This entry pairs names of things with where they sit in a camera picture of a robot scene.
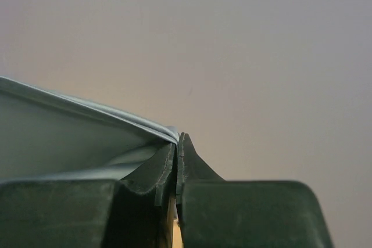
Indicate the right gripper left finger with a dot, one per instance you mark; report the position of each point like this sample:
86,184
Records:
155,179

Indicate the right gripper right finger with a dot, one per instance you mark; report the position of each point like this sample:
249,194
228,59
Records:
190,166

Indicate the grey pillowcase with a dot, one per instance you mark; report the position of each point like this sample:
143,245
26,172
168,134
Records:
48,135

